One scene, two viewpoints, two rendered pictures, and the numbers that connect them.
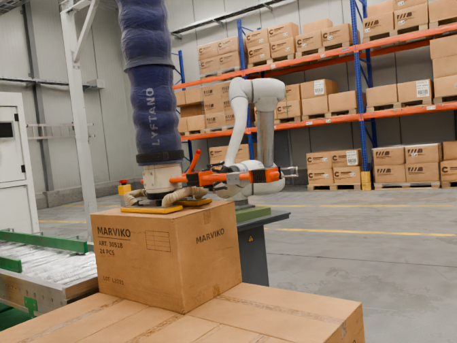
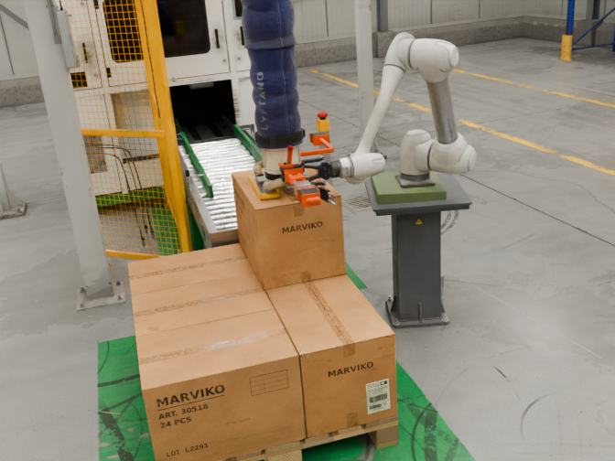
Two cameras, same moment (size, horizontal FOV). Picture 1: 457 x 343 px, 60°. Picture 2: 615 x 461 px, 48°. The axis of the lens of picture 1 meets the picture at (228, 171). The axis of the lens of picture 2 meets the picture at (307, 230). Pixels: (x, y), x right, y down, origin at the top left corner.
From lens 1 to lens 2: 189 cm
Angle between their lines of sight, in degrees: 40
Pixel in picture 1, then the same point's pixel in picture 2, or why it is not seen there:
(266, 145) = (438, 119)
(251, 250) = (417, 234)
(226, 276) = (322, 266)
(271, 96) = (430, 67)
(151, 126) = (261, 111)
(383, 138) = not seen: outside the picture
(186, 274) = (267, 258)
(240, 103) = (387, 75)
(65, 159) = not seen: outside the picture
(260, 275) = (428, 264)
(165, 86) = (276, 69)
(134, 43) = (245, 25)
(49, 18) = not seen: outside the picture
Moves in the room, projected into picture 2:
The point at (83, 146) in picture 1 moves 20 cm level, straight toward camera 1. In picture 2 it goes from (361, 15) to (357, 16)
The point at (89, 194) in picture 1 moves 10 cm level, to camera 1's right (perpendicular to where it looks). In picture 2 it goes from (364, 82) to (373, 83)
